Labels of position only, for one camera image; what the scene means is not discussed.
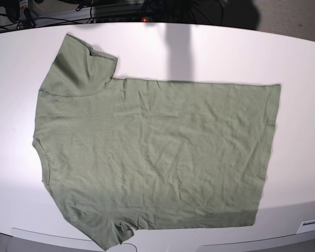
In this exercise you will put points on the green T-shirt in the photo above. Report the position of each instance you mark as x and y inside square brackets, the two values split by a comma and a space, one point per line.
[118, 155]

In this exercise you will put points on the black power strip red light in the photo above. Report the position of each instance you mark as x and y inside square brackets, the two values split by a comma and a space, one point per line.
[142, 19]

